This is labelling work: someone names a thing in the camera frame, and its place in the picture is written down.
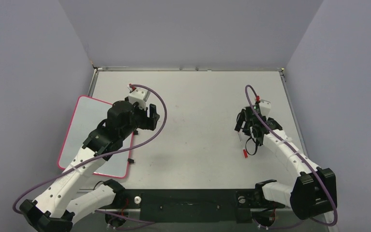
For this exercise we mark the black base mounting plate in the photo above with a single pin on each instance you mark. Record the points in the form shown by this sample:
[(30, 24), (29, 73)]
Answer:
[(193, 205)]

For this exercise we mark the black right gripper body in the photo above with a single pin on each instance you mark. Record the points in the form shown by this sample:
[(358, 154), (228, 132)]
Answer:
[(246, 120)]

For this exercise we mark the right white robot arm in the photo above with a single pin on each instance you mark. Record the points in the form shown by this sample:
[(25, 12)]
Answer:
[(314, 189)]

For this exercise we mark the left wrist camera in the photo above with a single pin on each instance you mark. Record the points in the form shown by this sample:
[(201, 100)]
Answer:
[(138, 95)]

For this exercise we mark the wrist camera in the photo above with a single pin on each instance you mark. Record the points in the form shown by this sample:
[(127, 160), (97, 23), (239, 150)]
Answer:
[(138, 95), (263, 107)]

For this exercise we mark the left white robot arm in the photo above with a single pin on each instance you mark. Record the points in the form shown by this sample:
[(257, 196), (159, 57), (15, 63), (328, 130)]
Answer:
[(56, 209)]

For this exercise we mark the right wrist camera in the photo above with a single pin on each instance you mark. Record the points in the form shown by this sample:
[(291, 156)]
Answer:
[(263, 107)]

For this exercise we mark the pink framed whiteboard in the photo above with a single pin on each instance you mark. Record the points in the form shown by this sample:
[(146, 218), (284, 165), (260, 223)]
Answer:
[(88, 113)]

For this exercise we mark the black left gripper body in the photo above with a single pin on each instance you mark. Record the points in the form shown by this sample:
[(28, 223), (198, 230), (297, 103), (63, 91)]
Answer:
[(140, 120)]

